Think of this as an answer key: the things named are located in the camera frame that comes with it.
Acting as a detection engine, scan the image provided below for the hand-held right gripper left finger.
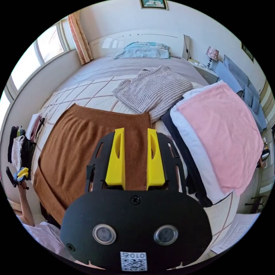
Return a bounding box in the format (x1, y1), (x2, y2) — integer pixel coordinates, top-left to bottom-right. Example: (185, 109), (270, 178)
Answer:
(105, 128), (126, 191)

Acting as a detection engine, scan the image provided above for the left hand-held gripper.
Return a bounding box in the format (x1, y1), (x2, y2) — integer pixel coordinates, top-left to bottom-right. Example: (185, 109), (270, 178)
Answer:
(13, 167), (30, 188)

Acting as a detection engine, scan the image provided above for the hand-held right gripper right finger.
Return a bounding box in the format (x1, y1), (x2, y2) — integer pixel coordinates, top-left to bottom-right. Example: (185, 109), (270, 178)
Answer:
(146, 128), (166, 191)

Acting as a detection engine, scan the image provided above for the brown long sleeve sweater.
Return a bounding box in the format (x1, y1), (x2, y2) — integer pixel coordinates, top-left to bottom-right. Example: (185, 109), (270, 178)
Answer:
(32, 103), (156, 220)

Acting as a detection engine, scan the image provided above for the person's left forearm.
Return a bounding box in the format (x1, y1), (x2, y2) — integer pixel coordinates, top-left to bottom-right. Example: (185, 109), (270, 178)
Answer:
(17, 187), (36, 227)

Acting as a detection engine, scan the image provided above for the grey striped sweater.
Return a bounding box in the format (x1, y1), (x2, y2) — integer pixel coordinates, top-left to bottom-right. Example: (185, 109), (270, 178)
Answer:
(111, 65), (194, 124)

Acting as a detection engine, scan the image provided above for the pile of dark and white clothes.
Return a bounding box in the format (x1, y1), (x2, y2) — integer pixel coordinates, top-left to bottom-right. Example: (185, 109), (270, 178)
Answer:
(7, 115), (46, 170)

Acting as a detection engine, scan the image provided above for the person's body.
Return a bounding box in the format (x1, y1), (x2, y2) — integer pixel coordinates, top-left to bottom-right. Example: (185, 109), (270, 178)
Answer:
(17, 201), (72, 259)

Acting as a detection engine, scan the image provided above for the pile of clothes with pink top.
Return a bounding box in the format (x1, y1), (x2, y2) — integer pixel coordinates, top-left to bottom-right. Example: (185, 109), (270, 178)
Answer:
(160, 80), (265, 208)

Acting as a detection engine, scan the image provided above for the bed with checked quilt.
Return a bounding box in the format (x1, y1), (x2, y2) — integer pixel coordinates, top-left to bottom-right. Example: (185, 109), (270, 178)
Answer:
(30, 34), (241, 256)

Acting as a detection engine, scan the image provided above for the white nightstand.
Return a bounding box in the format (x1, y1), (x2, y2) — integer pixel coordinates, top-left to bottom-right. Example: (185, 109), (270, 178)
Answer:
(188, 59), (219, 85)

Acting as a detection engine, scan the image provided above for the light blue pillow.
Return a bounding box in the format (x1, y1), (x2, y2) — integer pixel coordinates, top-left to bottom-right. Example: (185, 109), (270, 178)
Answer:
(114, 42), (171, 60)

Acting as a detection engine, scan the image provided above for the blue-grey sofa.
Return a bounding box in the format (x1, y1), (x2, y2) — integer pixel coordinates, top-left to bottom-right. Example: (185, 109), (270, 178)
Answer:
(215, 54), (268, 132)

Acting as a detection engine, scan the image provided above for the table lamp with patterned shade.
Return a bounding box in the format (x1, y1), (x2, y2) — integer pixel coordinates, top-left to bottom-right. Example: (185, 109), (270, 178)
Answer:
(206, 46), (220, 68)

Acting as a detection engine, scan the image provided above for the peach curtain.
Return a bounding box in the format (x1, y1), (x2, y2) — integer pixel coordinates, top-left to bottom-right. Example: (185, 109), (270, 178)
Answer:
(67, 11), (94, 65)

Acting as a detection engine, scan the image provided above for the window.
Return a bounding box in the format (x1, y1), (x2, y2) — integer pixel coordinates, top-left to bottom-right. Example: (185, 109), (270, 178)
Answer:
(4, 19), (71, 104)

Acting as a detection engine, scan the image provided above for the small dark framed picture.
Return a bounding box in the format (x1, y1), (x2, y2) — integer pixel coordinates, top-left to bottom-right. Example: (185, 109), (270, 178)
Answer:
(241, 43), (254, 63)

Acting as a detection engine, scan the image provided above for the framed picture with flowers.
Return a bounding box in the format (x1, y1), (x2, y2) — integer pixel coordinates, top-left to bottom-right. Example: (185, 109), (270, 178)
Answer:
(139, 0), (169, 11)

